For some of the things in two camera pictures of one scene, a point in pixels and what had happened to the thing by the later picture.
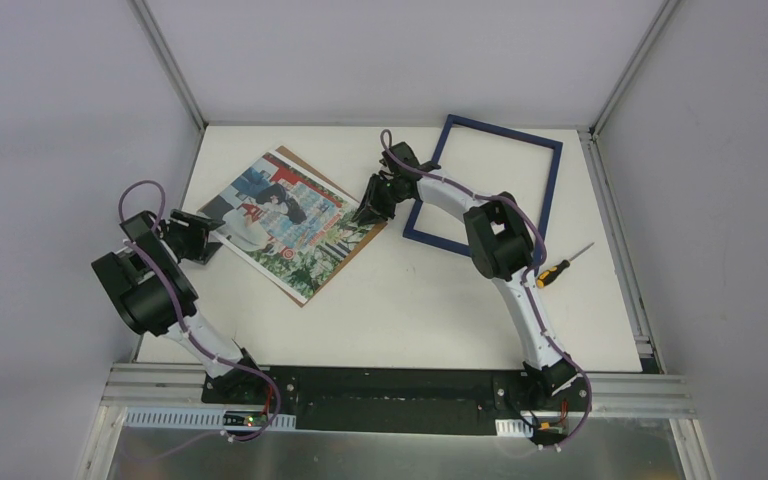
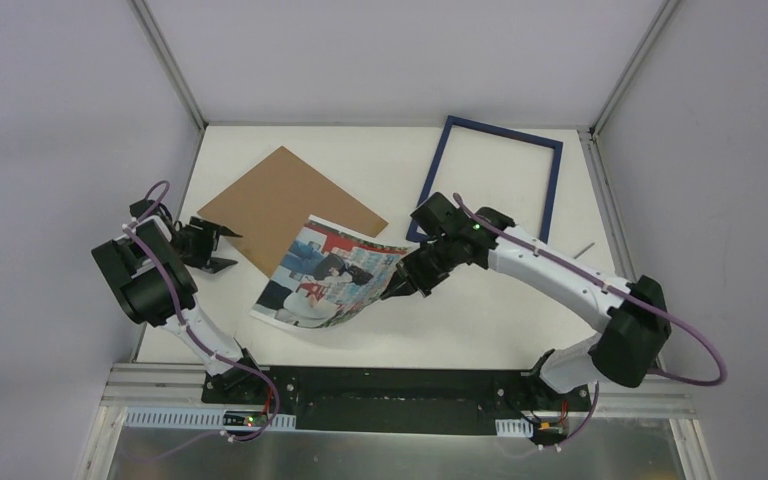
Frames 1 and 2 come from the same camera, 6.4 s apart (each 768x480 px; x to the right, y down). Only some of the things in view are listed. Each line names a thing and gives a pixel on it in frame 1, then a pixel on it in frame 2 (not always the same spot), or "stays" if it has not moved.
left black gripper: [194, 234] stays
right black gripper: [383, 193] -> [420, 270]
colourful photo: [287, 225] -> [328, 273]
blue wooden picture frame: [425, 238] stays
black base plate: [403, 398] stays
